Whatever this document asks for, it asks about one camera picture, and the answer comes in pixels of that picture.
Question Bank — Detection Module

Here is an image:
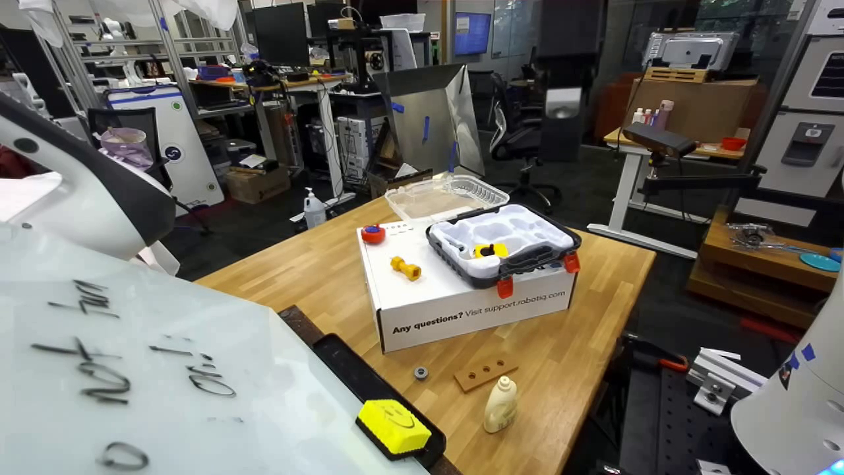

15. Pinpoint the yellow duster block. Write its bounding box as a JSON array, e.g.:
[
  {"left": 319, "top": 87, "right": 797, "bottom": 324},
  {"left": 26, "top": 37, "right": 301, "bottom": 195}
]
[{"left": 356, "top": 398, "right": 433, "bottom": 456}]

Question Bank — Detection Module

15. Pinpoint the white robot base right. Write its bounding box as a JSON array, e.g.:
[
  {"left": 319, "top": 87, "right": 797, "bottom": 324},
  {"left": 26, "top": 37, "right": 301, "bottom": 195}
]
[{"left": 731, "top": 278, "right": 844, "bottom": 475}]

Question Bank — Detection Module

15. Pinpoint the clear plastic case lid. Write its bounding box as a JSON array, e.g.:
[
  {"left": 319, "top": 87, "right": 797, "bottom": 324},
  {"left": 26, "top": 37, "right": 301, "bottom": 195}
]
[{"left": 385, "top": 175, "right": 509, "bottom": 219}]

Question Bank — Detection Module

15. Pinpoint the yellow black part in case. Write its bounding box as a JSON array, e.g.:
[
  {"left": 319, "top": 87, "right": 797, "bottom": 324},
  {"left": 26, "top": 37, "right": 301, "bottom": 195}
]
[{"left": 473, "top": 244, "right": 509, "bottom": 259}]

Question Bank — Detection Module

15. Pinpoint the yellow toy bolt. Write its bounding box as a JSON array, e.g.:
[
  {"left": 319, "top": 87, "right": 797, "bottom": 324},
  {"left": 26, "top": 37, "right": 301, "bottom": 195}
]
[{"left": 392, "top": 256, "right": 422, "bottom": 280}]

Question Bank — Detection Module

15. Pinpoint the red round cap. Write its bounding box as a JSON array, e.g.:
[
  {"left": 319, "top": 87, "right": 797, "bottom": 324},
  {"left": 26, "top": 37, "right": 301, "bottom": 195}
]
[{"left": 363, "top": 224, "right": 385, "bottom": 247}]

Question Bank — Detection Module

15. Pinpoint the white cardboard box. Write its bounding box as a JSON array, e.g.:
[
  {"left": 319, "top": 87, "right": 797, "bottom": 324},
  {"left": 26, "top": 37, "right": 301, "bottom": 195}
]
[{"left": 359, "top": 219, "right": 578, "bottom": 354}]

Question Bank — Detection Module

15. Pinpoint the hand sanitizer bottle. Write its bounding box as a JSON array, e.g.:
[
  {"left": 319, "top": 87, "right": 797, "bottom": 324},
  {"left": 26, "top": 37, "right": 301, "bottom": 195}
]
[{"left": 305, "top": 190, "right": 327, "bottom": 227}]

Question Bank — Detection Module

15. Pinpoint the small metal nut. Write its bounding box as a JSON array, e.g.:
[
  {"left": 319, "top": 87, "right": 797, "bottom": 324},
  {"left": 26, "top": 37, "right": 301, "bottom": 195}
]
[{"left": 413, "top": 368, "right": 431, "bottom": 381}]

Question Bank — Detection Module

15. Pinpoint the wooden block with holes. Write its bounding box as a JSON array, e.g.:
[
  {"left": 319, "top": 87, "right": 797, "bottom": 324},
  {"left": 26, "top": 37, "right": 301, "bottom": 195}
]
[{"left": 455, "top": 354, "right": 518, "bottom": 393}]

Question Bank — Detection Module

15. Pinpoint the black whiteboard tray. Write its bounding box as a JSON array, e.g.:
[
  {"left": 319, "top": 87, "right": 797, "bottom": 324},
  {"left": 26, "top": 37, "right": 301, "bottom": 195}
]
[{"left": 281, "top": 306, "right": 462, "bottom": 475}]

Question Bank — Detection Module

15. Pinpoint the black office chair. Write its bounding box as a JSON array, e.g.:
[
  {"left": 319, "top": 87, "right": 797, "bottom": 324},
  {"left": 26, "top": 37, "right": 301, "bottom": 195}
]
[{"left": 489, "top": 74, "right": 562, "bottom": 214}]

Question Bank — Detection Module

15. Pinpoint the white adjustable desk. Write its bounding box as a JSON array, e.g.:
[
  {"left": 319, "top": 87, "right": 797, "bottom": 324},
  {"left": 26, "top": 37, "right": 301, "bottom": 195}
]
[{"left": 588, "top": 124, "right": 750, "bottom": 262}]

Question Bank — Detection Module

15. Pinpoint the black optical breadboard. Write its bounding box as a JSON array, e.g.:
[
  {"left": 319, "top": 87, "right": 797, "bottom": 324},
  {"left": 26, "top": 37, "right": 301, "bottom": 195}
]
[{"left": 620, "top": 369, "right": 757, "bottom": 475}]

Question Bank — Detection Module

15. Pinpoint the wooden side shelf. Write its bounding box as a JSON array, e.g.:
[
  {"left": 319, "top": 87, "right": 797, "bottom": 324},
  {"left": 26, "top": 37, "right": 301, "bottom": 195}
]
[{"left": 687, "top": 211, "right": 836, "bottom": 330}]

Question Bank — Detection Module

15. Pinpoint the white whiteboard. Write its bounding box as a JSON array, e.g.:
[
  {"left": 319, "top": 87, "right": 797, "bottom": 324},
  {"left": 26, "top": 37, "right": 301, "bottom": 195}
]
[{"left": 0, "top": 224, "right": 426, "bottom": 475}]

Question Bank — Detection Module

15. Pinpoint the white appliance machine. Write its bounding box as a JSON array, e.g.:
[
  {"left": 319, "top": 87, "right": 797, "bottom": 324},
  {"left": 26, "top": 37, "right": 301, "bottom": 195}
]
[{"left": 736, "top": 0, "right": 844, "bottom": 227}]

